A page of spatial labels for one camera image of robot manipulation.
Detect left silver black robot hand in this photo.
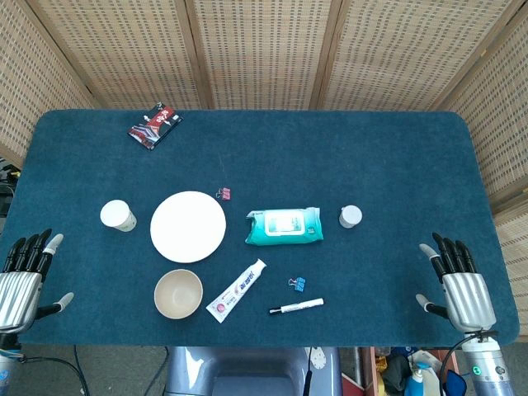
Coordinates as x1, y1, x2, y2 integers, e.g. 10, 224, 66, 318
0, 229, 76, 334

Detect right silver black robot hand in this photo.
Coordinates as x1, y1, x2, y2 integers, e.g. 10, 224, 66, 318
415, 232, 498, 333

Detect white floral paper cup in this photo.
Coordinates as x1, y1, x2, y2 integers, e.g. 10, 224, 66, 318
99, 199, 138, 233

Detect beige bowl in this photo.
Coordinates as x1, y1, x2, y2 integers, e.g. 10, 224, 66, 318
153, 268, 204, 320

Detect white round plate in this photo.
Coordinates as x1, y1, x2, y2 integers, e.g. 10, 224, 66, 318
149, 190, 228, 264

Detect dark blue cloth pouch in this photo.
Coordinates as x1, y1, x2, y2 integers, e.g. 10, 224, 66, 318
445, 369, 469, 396

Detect white plastic bag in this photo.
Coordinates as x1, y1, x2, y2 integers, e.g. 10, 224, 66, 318
408, 350, 447, 396

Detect black equipment stand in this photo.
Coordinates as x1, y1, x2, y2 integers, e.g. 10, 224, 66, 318
0, 157, 21, 218

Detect blue spray bottle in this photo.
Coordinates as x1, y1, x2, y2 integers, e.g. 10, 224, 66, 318
403, 361, 426, 396

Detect small white lidded jar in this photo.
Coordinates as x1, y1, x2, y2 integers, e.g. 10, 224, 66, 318
338, 205, 363, 229

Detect white black marker pen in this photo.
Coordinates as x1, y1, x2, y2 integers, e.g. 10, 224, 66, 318
269, 297, 325, 316

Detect teal wet wipes pack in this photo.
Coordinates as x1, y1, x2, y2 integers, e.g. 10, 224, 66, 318
244, 205, 324, 246

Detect white pink toothpaste tube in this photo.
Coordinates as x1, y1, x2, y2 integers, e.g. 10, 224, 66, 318
205, 258, 267, 325

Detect blue felt table cover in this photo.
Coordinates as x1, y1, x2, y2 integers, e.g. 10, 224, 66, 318
0, 109, 521, 347

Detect grey-blue robot torso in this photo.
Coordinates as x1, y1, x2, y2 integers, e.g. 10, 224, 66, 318
164, 346, 343, 396

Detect woven bamboo folding screen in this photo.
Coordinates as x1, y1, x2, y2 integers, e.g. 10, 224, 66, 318
0, 0, 528, 331

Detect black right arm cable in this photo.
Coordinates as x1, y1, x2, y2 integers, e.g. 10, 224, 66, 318
441, 328, 499, 396

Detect black floor cable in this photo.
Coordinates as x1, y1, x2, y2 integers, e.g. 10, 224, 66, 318
73, 345, 88, 396

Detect black torso cable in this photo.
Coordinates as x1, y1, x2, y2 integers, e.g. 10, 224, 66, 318
304, 347, 314, 396

